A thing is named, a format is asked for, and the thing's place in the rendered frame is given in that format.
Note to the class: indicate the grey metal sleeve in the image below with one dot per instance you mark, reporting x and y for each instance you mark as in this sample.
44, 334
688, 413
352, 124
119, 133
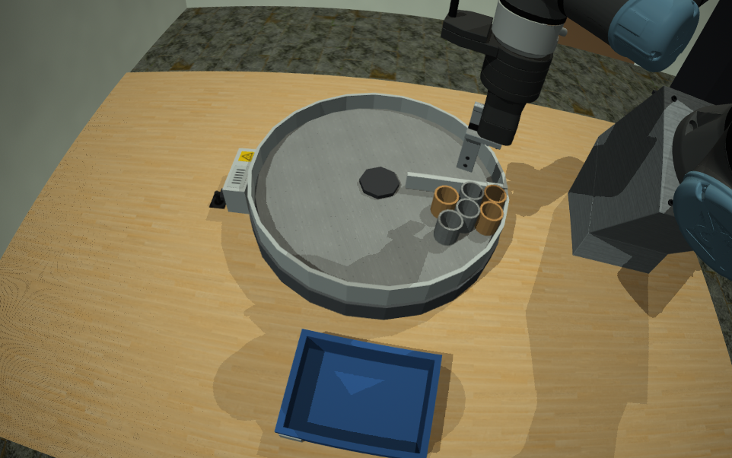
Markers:
469, 210
473, 190
443, 233

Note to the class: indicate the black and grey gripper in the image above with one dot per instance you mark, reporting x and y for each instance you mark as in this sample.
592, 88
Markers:
518, 54

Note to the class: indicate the bronze bushing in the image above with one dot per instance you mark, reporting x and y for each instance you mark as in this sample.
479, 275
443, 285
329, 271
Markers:
489, 218
445, 197
494, 193

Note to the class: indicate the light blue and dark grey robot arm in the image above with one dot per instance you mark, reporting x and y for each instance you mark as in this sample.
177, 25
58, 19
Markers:
652, 33

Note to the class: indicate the grey round turntable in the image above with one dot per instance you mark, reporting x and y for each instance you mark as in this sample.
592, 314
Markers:
376, 230

